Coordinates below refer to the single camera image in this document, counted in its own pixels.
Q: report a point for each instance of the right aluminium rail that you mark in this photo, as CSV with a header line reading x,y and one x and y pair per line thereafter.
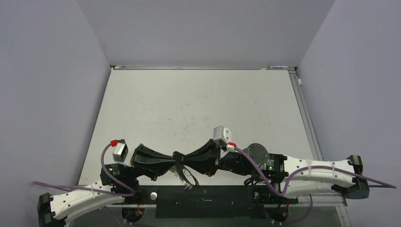
x,y
307,122

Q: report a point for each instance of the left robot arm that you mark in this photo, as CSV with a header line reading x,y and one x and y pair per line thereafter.
x,y
118,183

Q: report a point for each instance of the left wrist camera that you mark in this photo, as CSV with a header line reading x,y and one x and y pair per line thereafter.
x,y
120,152

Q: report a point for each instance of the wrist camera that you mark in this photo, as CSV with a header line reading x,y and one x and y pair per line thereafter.
x,y
120,152
222,136

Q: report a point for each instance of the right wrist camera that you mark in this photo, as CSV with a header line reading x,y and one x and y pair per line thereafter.
x,y
222,136

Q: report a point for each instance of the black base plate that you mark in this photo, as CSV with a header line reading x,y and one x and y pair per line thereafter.
x,y
254,211

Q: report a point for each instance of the aluminium rail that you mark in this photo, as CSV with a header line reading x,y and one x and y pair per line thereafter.
x,y
307,122
206,196
144,67

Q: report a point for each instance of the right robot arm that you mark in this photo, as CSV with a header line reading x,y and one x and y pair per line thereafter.
x,y
285,176

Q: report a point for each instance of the back aluminium rail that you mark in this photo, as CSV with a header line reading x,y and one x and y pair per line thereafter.
x,y
144,67

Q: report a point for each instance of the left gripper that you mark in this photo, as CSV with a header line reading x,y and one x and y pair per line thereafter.
x,y
150,162

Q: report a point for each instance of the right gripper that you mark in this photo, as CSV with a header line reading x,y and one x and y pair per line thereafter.
x,y
203,158

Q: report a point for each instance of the front aluminium rail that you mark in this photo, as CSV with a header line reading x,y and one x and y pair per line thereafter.
x,y
206,196

